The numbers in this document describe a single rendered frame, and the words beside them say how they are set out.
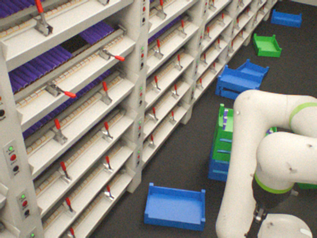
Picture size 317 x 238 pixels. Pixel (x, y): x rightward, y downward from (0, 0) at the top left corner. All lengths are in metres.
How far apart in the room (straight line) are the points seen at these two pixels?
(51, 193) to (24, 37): 0.59
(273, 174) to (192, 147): 1.52
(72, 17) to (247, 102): 0.60
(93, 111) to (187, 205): 0.86
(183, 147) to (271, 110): 1.17
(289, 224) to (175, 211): 0.83
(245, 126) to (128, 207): 0.96
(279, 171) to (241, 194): 0.42
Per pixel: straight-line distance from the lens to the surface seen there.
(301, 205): 2.19
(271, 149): 0.81
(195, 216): 1.96
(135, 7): 1.39
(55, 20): 1.10
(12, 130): 1.03
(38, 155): 1.22
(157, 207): 1.96
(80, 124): 1.32
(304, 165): 0.82
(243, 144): 1.21
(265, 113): 1.21
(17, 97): 1.08
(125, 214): 1.94
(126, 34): 1.45
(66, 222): 1.53
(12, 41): 1.00
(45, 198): 1.36
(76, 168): 1.43
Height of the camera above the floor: 1.56
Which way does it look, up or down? 38 degrees down
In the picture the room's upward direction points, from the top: 5 degrees clockwise
